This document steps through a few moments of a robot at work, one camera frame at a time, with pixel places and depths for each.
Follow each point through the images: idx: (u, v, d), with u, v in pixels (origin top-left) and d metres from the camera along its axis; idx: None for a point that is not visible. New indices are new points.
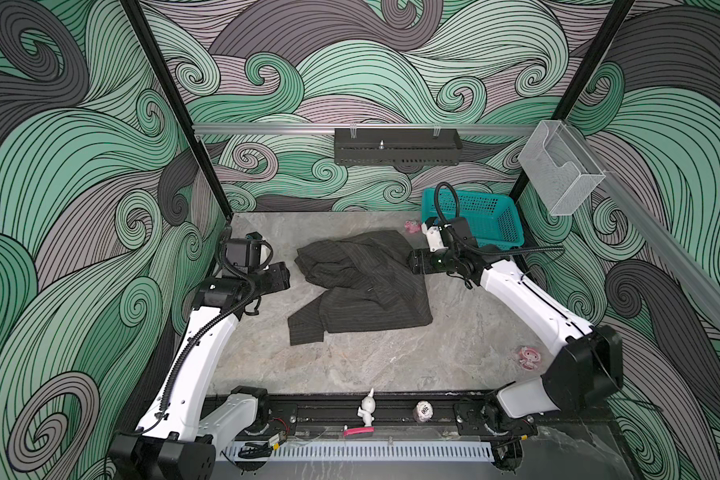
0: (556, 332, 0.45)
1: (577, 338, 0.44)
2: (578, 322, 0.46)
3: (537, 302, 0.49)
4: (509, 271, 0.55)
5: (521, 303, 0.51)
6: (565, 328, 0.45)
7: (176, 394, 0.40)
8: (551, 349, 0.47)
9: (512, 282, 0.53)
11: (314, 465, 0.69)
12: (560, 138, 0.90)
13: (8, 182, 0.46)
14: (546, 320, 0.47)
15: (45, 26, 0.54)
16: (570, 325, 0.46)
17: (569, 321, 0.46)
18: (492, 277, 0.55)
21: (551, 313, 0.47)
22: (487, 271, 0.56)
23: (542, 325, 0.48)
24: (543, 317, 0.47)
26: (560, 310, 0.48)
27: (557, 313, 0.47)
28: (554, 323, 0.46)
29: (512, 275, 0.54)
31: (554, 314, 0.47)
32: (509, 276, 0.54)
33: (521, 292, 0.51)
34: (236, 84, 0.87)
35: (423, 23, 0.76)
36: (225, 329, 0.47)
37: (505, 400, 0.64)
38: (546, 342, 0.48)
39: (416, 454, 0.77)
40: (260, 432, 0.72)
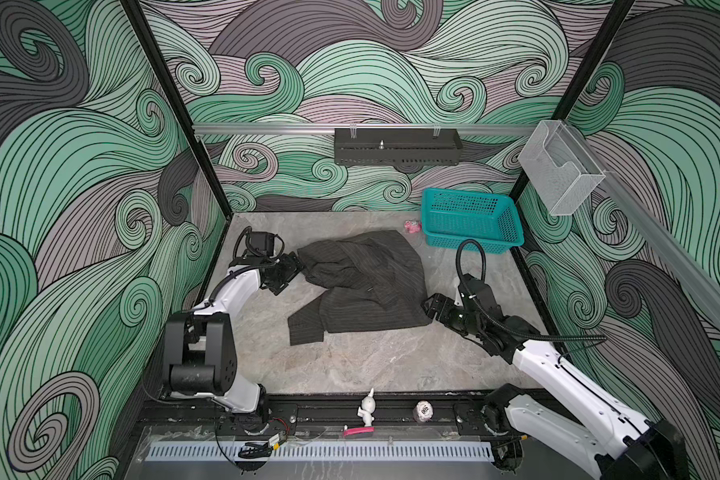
0: (611, 428, 0.42)
1: (637, 444, 0.40)
2: (633, 419, 0.42)
3: (581, 391, 0.46)
4: (544, 352, 0.52)
5: (563, 391, 0.48)
6: (620, 426, 0.42)
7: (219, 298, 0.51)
8: (611, 449, 0.42)
9: (549, 366, 0.50)
11: (314, 465, 0.69)
12: (560, 138, 0.90)
13: (7, 183, 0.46)
14: (595, 413, 0.44)
15: (45, 26, 0.54)
16: (625, 423, 0.42)
17: (622, 416, 0.43)
18: (528, 361, 0.52)
21: (599, 405, 0.44)
22: (520, 352, 0.53)
23: (590, 417, 0.45)
24: (591, 410, 0.44)
26: (608, 402, 0.45)
27: (606, 406, 0.44)
28: (607, 419, 0.43)
29: (549, 358, 0.51)
31: (604, 407, 0.44)
32: (545, 358, 0.51)
33: (564, 380, 0.48)
34: (236, 84, 0.87)
35: (423, 23, 0.76)
36: (254, 278, 0.61)
37: (514, 416, 0.62)
38: (602, 439, 0.43)
39: (417, 454, 0.77)
40: (260, 432, 0.72)
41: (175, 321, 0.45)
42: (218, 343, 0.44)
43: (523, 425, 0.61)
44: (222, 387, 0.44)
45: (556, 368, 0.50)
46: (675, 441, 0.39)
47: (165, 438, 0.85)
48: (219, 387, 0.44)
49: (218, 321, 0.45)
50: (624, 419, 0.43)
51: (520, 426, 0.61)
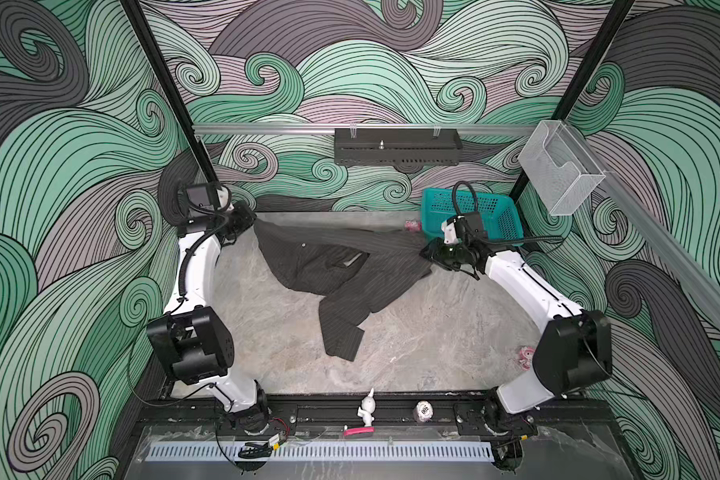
0: (547, 311, 0.48)
1: (565, 317, 0.46)
2: (568, 304, 0.49)
3: (531, 285, 0.53)
4: (511, 258, 0.59)
5: (516, 286, 0.55)
6: (556, 307, 0.48)
7: (191, 286, 0.48)
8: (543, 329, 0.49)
9: (513, 267, 0.57)
11: (314, 465, 0.69)
12: (560, 138, 0.90)
13: (8, 184, 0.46)
14: (538, 299, 0.50)
15: (45, 26, 0.54)
16: (560, 306, 0.48)
17: (559, 302, 0.49)
18: (494, 265, 0.59)
21: (543, 293, 0.51)
22: (490, 258, 0.60)
23: (534, 301, 0.51)
24: (536, 297, 0.51)
26: (552, 291, 0.51)
27: (550, 294, 0.50)
28: (547, 303, 0.49)
29: (513, 260, 0.58)
31: (547, 295, 0.50)
32: (511, 262, 0.58)
33: (525, 277, 0.54)
34: (235, 84, 0.87)
35: (423, 23, 0.76)
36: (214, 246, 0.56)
37: (504, 396, 0.64)
38: (538, 318, 0.50)
39: (418, 454, 0.77)
40: (260, 432, 0.72)
41: (153, 326, 0.43)
42: (216, 330, 0.44)
43: (519, 407, 0.60)
44: (229, 365, 0.47)
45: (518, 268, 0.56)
46: (601, 325, 0.44)
47: (165, 438, 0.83)
48: (227, 365, 0.47)
49: (203, 313, 0.44)
50: (562, 305, 0.48)
51: (517, 407, 0.61)
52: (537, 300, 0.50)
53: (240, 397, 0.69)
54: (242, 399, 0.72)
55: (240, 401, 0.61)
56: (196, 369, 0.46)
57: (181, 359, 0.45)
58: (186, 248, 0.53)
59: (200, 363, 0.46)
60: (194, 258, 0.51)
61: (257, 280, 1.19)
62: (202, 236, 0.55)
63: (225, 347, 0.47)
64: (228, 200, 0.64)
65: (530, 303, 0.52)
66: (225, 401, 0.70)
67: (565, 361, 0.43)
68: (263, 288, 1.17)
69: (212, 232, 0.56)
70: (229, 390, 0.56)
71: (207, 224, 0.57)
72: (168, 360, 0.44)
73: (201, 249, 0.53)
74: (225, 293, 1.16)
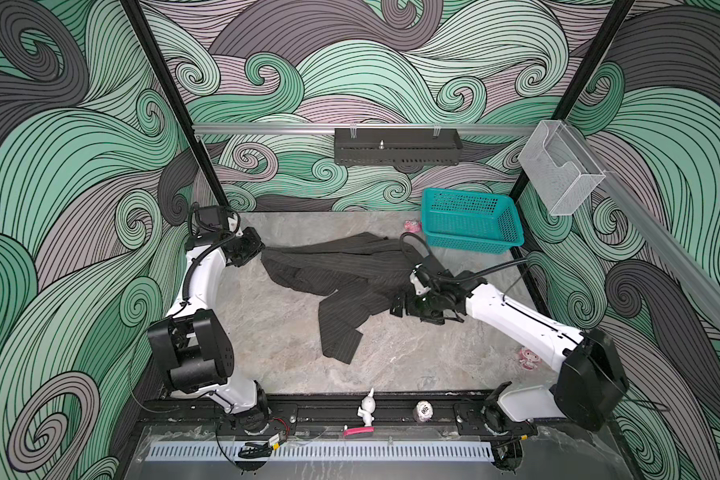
0: (551, 347, 0.45)
1: (573, 351, 0.44)
2: (568, 332, 0.46)
3: (521, 320, 0.50)
4: (492, 294, 0.56)
5: (509, 325, 0.51)
6: (558, 341, 0.45)
7: (194, 292, 0.49)
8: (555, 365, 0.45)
9: (498, 305, 0.54)
11: (314, 465, 0.69)
12: (560, 138, 0.90)
13: (8, 185, 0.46)
14: (537, 336, 0.47)
15: (45, 26, 0.54)
16: (562, 338, 0.46)
17: (559, 333, 0.46)
18: (476, 307, 0.56)
21: (539, 328, 0.48)
22: (470, 301, 0.56)
23: (531, 337, 0.48)
24: (533, 334, 0.48)
26: (548, 323, 0.49)
27: (546, 327, 0.48)
28: (547, 339, 0.46)
29: (495, 295, 0.55)
31: (544, 329, 0.48)
32: (492, 299, 0.55)
33: (514, 316, 0.51)
34: (235, 84, 0.87)
35: (423, 23, 0.76)
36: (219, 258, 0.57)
37: (507, 405, 0.63)
38: (543, 354, 0.47)
39: (418, 454, 0.77)
40: (260, 432, 0.72)
41: (155, 329, 0.43)
42: (216, 335, 0.44)
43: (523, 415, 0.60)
44: (228, 374, 0.46)
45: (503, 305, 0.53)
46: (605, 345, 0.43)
47: (165, 438, 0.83)
48: (226, 375, 0.46)
49: (204, 317, 0.44)
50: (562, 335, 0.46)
51: (520, 414, 0.60)
52: (535, 336, 0.48)
53: (240, 400, 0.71)
54: (242, 401, 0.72)
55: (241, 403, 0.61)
56: (195, 379, 0.45)
57: (179, 366, 0.44)
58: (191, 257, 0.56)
59: (199, 371, 0.45)
60: (199, 268, 0.53)
61: (257, 280, 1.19)
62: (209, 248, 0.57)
63: (224, 356, 0.46)
64: (236, 225, 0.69)
65: (529, 339, 0.49)
66: (225, 405, 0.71)
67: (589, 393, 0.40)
68: (263, 289, 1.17)
69: (218, 244, 0.58)
70: (228, 394, 0.55)
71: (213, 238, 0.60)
72: (166, 366, 0.44)
73: (208, 260, 0.55)
74: (225, 293, 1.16)
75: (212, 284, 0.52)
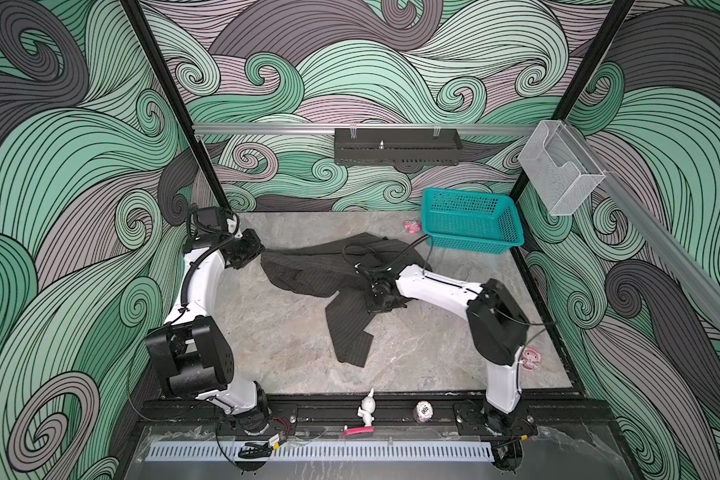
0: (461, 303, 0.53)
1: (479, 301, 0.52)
2: (471, 287, 0.55)
3: (435, 284, 0.59)
4: (414, 271, 0.65)
5: (428, 292, 0.59)
6: (464, 295, 0.54)
7: (192, 297, 0.48)
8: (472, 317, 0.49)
9: (418, 278, 0.62)
11: (314, 465, 0.69)
12: (560, 138, 0.90)
13: (8, 184, 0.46)
14: (449, 294, 0.56)
15: (46, 27, 0.54)
16: (467, 292, 0.54)
17: (465, 289, 0.55)
18: (403, 281, 0.64)
21: (448, 289, 0.57)
22: (400, 281, 0.64)
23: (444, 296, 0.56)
24: (446, 294, 0.56)
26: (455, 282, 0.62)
27: (453, 286, 0.57)
28: (456, 295, 0.55)
29: (417, 271, 0.64)
31: (452, 288, 0.56)
32: (414, 275, 0.64)
33: (429, 281, 0.60)
34: (235, 84, 0.87)
35: (423, 22, 0.76)
36: (217, 261, 0.56)
37: (495, 399, 0.64)
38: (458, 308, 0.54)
39: (417, 454, 0.77)
40: (259, 432, 0.72)
41: (154, 337, 0.42)
42: (215, 342, 0.43)
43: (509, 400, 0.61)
44: (228, 381, 0.45)
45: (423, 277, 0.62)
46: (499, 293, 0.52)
47: (165, 438, 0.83)
48: (226, 382, 0.45)
49: (203, 324, 0.43)
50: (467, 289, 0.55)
51: (511, 402, 0.61)
52: (448, 295, 0.56)
53: (240, 401, 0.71)
54: (242, 404, 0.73)
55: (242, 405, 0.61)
56: (194, 386, 0.44)
57: (178, 374, 0.43)
58: (190, 261, 0.54)
59: (198, 378, 0.44)
60: (198, 271, 0.52)
61: (257, 280, 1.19)
62: (207, 251, 0.56)
63: (224, 363, 0.45)
64: (236, 227, 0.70)
65: (445, 299, 0.56)
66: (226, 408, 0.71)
67: (495, 334, 0.49)
68: (263, 289, 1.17)
69: (216, 246, 0.57)
70: (228, 397, 0.54)
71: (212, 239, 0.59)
72: (165, 373, 0.43)
73: (206, 263, 0.54)
74: (225, 293, 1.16)
75: (211, 288, 0.51)
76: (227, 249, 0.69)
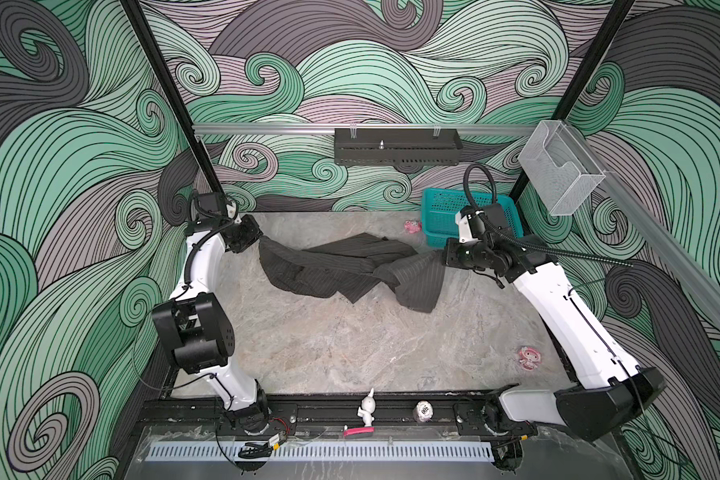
0: (592, 366, 0.41)
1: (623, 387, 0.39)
2: (625, 363, 0.40)
3: (578, 318, 0.43)
4: (557, 279, 0.47)
5: (563, 319, 0.44)
6: (609, 366, 0.40)
7: (195, 276, 0.50)
8: (590, 385, 0.42)
9: (558, 294, 0.45)
11: (314, 465, 0.69)
12: (560, 138, 0.90)
13: (8, 184, 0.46)
14: (588, 347, 0.42)
15: (46, 27, 0.54)
16: (615, 365, 0.40)
17: (614, 358, 0.41)
18: (529, 283, 0.47)
21: (595, 342, 0.42)
22: (529, 275, 0.47)
23: (574, 342, 0.43)
24: (582, 344, 0.42)
26: (602, 336, 0.42)
27: (602, 343, 0.42)
28: (596, 356, 0.41)
29: (563, 284, 0.46)
31: (599, 346, 0.41)
32: (555, 286, 0.46)
33: (570, 307, 0.44)
34: (235, 84, 0.87)
35: (423, 23, 0.76)
36: (219, 243, 0.59)
37: (505, 401, 0.64)
38: (575, 364, 0.44)
39: (417, 454, 0.77)
40: (260, 432, 0.72)
41: (159, 310, 0.45)
42: (218, 316, 0.46)
43: (520, 415, 0.60)
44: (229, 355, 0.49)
45: (567, 300, 0.45)
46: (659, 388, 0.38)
47: (165, 438, 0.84)
48: (227, 354, 0.48)
49: (206, 299, 0.46)
50: (617, 362, 0.40)
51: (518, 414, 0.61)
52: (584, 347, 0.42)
53: (240, 393, 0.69)
54: (241, 396, 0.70)
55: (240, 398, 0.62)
56: (198, 357, 0.47)
57: (182, 346, 0.46)
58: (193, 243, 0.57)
59: (202, 350, 0.47)
60: (199, 253, 0.54)
61: (257, 280, 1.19)
62: (208, 233, 0.59)
63: (226, 336, 0.48)
64: (236, 214, 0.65)
65: (572, 345, 0.44)
66: (225, 398, 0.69)
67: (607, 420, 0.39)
68: (262, 289, 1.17)
69: (218, 229, 0.60)
70: (229, 383, 0.56)
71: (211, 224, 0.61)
72: (170, 346, 0.46)
73: (207, 245, 0.56)
74: (225, 293, 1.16)
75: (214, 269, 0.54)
76: (227, 233, 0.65)
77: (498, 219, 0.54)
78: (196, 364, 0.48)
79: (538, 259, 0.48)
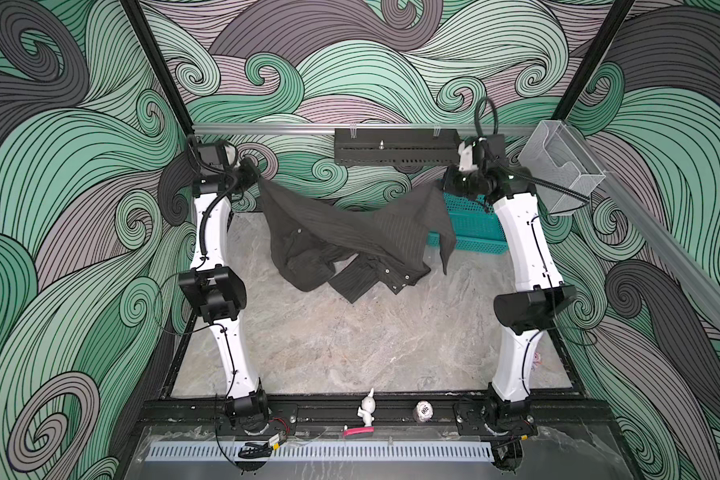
0: (528, 276, 0.52)
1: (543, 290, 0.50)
2: (552, 276, 0.50)
3: (534, 241, 0.52)
4: (526, 208, 0.53)
5: (522, 238, 0.53)
6: (539, 277, 0.50)
7: (210, 246, 0.57)
8: (523, 287, 0.53)
9: (524, 220, 0.53)
11: (314, 465, 0.69)
12: (560, 138, 0.90)
13: (8, 184, 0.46)
14: (531, 261, 0.51)
15: (47, 28, 0.54)
16: (545, 277, 0.50)
17: (544, 272, 0.50)
18: (506, 207, 0.55)
21: (536, 259, 0.51)
22: (507, 203, 0.54)
23: (522, 258, 0.53)
24: (528, 259, 0.52)
26: (543, 257, 0.51)
27: (540, 261, 0.51)
28: (533, 268, 0.51)
29: (530, 212, 0.53)
31: (538, 262, 0.51)
32: (523, 213, 0.53)
33: (529, 230, 0.52)
34: (235, 84, 0.87)
35: (423, 23, 0.76)
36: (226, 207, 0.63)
37: (498, 383, 0.67)
38: (518, 271, 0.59)
39: (417, 454, 0.77)
40: (259, 432, 0.72)
41: (184, 278, 0.53)
42: (232, 284, 0.55)
43: (511, 391, 0.63)
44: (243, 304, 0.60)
45: (528, 226, 0.53)
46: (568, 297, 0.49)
47: (165, 438, 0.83)
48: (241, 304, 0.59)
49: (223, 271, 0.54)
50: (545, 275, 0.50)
51: (511, 390, 0.63)
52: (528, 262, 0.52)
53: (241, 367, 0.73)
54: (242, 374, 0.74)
55: (243, 380, 0.64)
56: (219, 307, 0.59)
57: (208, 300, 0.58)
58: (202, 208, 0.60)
59: (222, 304, 0.59)
60: (210, 219, 0.59)
61: (257, 280, 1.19)
62: (217, 201, 0.61)
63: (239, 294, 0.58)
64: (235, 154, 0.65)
65: (521, 259, 0.54)
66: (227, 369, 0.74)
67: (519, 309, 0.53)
68: (263, 288, 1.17)
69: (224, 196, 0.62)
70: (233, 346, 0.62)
71: (217, 187, 0.62)
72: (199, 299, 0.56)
73: (217, 210, 0.60)
74: None
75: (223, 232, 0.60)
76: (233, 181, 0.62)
77: (499, 148, 0.58)
78: (214, 311, 0.59)
79: (518, 190, 0.54)
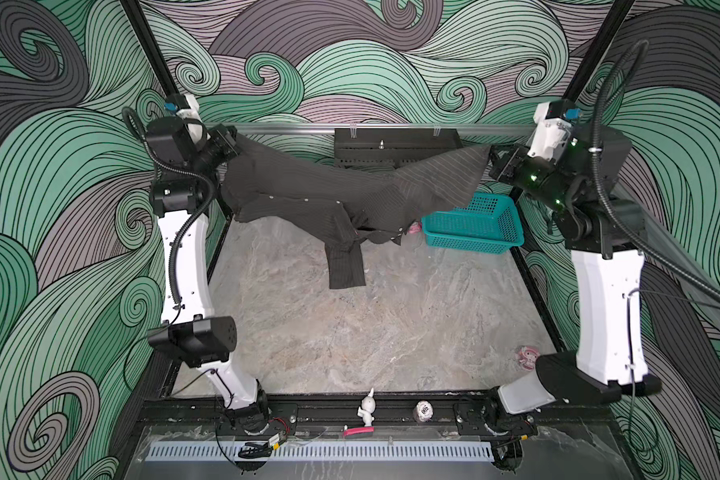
0: (605, 366, 0.39)
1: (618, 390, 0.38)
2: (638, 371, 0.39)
3: (624, 321, 0.38)
4: (625, 273, 0.37)
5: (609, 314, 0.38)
6: (620, 370, 0.38)
7: (185, 288, 0.45)
8: (586, 373, 0.42)
9: (617, 290, 0.38)
11: (314, 465, 0.69)
12: None
13: (9, 184, 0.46)
14: (611, 348, 0.39)
15: (47, 28, 0.54)
16: (627, 371, 0.39)
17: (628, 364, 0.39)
18: (595, 264, 0.38)
21: (620, 347, 0.38)
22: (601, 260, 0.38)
23: (600, 338, 0.40)
24: (607, 344, 0.39)
26: (631, 344, 0.38)
27: (627, 351, 0.38)
28: (612, 356, 0.39)
29: (631, 280, 0.38)
31: (623, 351, 0.38)
32: (620, 279, 0.37)
33: (621, 305, 0.38)
34: (235, 85, 0.88)
35: (423, 23, 0.76)
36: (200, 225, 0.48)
37: (504, 396, 0.65)
38: (584, 350, 0.42)
39: (417, 454, 0.77)
40: (259, 432, 0.72)
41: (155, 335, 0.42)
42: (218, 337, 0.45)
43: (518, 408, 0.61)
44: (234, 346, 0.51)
45: (622, 299, 0.38)
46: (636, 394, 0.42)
47: (165, 438, 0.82)
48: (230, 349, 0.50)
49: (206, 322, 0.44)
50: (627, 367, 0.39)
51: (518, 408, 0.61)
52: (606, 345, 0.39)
53: (240, 390, 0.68)
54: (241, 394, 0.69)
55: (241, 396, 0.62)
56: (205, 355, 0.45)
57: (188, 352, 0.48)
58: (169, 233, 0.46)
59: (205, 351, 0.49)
60: (182, 249, 0.46)
61: (257, 280, 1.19)
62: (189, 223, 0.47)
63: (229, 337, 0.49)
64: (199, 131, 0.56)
65: (597, 337, 0.40)
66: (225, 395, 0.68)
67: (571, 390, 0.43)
68: (263, 288, 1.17)
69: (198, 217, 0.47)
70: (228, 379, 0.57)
71: (189, 198, 0.47)
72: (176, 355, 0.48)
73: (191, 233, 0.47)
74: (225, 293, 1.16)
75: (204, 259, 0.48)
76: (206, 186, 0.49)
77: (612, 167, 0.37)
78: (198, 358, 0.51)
79: (619, 243, 0.37)
